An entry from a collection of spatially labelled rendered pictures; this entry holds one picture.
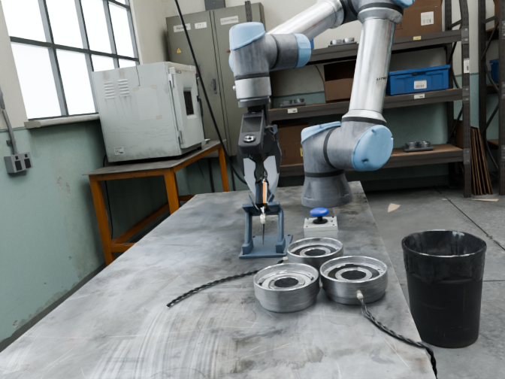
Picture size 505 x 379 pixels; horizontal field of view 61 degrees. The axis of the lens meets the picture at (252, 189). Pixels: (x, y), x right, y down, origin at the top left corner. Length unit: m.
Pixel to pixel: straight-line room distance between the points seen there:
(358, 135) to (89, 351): 0.78
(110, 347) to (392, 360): 0.39
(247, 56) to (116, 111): 2.24
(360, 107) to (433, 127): 3.71
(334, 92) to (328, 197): 2.99
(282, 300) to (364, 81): 0.68
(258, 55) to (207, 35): 3.74
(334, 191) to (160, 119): 1.92
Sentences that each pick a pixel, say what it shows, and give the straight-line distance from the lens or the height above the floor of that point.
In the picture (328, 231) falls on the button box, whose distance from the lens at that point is 0.92.
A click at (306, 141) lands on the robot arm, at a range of 1.23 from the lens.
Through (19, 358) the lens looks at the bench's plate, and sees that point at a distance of 0.74.
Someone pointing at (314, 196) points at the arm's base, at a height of 0.83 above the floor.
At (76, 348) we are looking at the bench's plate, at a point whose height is 0.80.
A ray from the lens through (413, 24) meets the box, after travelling 4.29.
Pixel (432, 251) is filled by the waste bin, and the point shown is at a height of 0.33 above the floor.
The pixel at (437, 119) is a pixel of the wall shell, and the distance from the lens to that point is 4.85.
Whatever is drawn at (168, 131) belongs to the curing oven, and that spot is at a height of 0.98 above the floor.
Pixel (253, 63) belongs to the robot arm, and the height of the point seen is 1.19.
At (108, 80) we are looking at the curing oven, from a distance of 3.10.
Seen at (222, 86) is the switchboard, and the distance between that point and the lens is 4.58.
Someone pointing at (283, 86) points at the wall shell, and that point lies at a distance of 4.73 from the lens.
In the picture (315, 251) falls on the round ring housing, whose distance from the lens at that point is 0.84.
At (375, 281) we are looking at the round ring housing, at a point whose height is 0.84.
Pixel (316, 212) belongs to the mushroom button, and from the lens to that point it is 0.92.
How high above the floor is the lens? 1.12
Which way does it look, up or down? 12 degrees down
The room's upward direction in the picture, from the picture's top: 7 degrees counter-clockwise
